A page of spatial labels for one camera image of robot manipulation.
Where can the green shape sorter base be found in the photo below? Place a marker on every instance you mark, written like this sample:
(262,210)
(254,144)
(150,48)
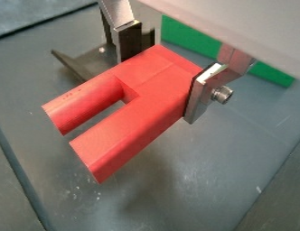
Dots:
(186,37)

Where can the red square-circle object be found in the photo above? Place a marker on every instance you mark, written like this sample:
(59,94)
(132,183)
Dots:
(151,84)

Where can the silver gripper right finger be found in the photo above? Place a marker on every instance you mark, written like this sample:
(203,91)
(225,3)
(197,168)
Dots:
(209,84)

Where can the black curved fixture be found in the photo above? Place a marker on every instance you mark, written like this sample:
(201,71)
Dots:
(99,59)

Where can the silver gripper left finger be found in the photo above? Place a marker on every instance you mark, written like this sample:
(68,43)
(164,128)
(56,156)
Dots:
(123,30)

